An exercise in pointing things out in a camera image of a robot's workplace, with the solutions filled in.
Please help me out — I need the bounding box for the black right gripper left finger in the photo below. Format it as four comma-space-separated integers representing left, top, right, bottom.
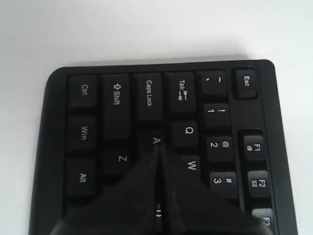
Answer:
51, 146, 162, 235

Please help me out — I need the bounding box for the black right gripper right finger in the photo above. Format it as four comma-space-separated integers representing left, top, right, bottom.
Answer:
160, 145, 272, 235

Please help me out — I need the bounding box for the black acer keyboard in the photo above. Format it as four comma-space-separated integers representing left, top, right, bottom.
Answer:
29, 60, 298, 235

